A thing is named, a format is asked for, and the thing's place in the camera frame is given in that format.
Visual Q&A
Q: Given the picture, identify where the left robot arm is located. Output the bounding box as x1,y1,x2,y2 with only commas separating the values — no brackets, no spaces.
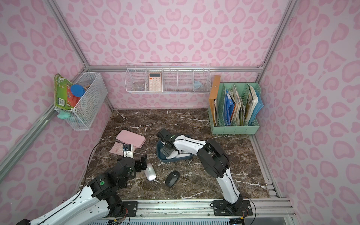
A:
18,155,147,225

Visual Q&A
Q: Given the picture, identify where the green card package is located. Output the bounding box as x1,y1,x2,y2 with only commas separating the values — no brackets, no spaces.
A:
54,74,73,110

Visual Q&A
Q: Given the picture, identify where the light blue folder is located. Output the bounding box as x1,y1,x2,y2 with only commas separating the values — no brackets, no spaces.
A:
248,91,264,125

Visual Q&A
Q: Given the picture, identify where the brown folder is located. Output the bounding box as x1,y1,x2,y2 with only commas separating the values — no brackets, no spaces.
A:
209,75,221,126

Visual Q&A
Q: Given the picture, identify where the pink calculator in basket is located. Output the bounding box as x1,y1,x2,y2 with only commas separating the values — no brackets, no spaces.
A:
148,72,162,92

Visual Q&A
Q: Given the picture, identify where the black Lecoo mouse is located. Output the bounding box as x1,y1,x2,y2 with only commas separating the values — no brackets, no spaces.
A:
165,171,180,188

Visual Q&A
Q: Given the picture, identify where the silver mouse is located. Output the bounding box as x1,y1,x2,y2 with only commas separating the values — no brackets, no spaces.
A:
144,163,157,182

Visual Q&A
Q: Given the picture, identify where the white rounded mouse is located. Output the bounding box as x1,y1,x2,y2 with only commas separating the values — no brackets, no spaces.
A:
166,151,192,159

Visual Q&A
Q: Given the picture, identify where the pink calculator on table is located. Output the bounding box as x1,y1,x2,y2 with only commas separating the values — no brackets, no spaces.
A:
109,142,124,156

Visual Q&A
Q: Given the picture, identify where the white wire basket left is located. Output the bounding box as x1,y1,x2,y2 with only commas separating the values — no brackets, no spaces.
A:
55,72,108,131

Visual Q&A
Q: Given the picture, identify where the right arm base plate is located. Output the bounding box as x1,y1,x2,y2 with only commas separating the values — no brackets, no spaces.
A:
210,200,253,217

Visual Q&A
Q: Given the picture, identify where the blue round lid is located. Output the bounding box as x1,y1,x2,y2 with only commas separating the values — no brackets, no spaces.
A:
70,84,85,98

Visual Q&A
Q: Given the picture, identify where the green file organizer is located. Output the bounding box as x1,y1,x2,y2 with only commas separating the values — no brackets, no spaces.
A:
209,82,261,135

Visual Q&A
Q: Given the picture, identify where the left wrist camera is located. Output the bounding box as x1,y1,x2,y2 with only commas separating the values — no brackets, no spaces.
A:
123,144,134,158

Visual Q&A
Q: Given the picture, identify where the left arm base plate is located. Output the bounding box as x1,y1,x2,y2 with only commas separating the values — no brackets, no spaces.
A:
107,201,139,218

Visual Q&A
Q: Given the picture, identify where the white wire shelf basket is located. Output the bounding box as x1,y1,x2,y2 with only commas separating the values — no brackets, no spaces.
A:
125,62,212,94

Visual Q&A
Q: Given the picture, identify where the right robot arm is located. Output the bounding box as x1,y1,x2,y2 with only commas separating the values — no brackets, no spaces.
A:
157,128,243,212

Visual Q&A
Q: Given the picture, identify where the teal storage box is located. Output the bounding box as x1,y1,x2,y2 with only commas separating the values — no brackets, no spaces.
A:
157,135,194,163

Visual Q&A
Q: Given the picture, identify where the pink pencil case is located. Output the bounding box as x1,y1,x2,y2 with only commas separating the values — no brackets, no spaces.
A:
116,130,146,149

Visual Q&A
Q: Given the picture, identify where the mint green clip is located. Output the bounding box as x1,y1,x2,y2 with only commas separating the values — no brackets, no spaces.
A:
57,110,76,122

